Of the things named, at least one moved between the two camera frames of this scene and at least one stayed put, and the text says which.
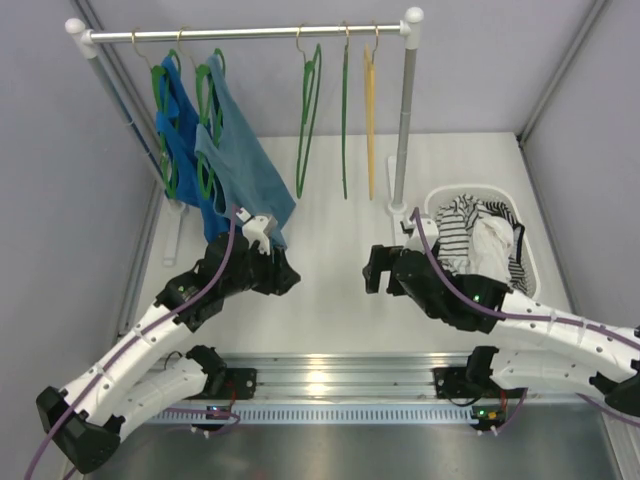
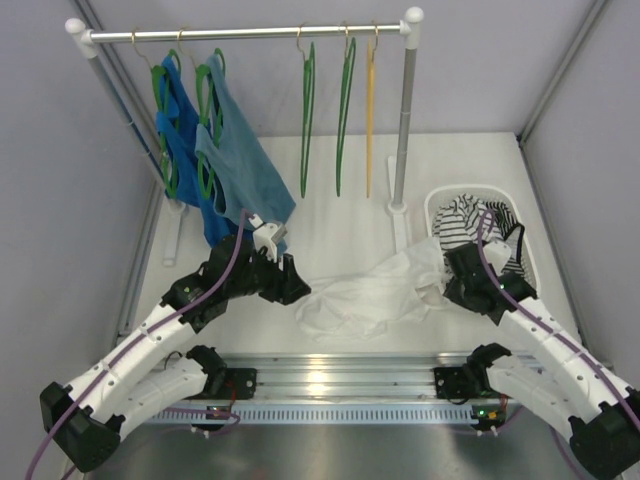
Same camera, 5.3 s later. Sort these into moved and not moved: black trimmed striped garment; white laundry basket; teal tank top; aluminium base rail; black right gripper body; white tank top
Moved: white tank top; black right gripper body
Not moved: white laundry basket; aluminium base rail; teal tank top; black trimmed striped garment
